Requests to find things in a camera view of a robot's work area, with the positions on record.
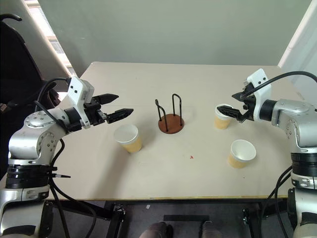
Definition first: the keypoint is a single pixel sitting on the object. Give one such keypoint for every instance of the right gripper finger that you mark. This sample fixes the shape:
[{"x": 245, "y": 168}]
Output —
[
  {"x": 229, "y": 110},
  {"x": 238, "y": 95}
]

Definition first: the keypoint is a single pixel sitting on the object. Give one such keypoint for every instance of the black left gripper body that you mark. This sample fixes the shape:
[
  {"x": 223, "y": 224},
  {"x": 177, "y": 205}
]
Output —
[{"x": 92, "y": 115}]

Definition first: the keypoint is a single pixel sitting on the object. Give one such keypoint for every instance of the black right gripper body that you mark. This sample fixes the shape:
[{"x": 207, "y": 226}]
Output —
[{"x": 249, "y": 109}]

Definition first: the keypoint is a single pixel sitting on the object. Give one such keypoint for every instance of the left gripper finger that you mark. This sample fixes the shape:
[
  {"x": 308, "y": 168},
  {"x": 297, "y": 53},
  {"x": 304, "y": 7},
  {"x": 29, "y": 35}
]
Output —
[
  {"x": 121, "y": 114},
  {"x": 108, "y": 98}
]

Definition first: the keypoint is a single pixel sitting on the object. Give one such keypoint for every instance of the yellow paper cup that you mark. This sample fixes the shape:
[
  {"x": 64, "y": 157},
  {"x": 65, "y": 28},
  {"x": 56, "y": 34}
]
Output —
[
  {"x": 241, "y": 153},
  {"x": 128, "y": 138},
  {"x": 221, "y": 122}
]

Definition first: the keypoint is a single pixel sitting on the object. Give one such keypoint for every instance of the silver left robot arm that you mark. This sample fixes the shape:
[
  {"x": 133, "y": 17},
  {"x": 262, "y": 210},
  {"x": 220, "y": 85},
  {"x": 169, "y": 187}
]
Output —
[{"x": 29, "y": 138}]

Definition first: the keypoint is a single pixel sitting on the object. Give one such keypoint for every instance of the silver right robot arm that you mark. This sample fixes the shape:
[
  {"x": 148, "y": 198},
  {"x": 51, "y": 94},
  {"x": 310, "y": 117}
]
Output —
[{"x": 297, "y": 111}]

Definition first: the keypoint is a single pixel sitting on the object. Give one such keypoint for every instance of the window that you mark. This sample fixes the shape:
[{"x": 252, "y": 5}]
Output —
[{"x": 55, "y": 45}]

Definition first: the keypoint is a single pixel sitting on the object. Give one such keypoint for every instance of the black chair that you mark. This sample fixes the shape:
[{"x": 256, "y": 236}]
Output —
[{"x": 15, "y": 62}]

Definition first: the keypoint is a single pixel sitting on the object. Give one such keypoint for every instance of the dark rounded shape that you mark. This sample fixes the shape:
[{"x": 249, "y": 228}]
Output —
[{"x": 156, "y": 230}]

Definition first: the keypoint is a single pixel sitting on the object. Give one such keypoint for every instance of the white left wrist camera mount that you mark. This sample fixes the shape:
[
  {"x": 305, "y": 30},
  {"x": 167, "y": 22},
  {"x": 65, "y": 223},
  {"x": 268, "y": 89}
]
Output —
[{"x": 76, "y": 94}]

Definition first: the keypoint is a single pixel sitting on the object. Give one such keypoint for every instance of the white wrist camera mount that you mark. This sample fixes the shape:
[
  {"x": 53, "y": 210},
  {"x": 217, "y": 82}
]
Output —
[
  {"x": 260, "y": 79},
  {"x": 76, "y": 94}
]

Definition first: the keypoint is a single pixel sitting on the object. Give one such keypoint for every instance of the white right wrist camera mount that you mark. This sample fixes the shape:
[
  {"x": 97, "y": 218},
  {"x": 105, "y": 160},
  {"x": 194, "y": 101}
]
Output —
[{"x": 260, "y": 79}]

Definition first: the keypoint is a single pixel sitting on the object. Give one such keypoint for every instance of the black metal table frame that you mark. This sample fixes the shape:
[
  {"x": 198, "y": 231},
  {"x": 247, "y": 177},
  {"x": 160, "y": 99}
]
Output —
[{"x": 173, "y": 201}]

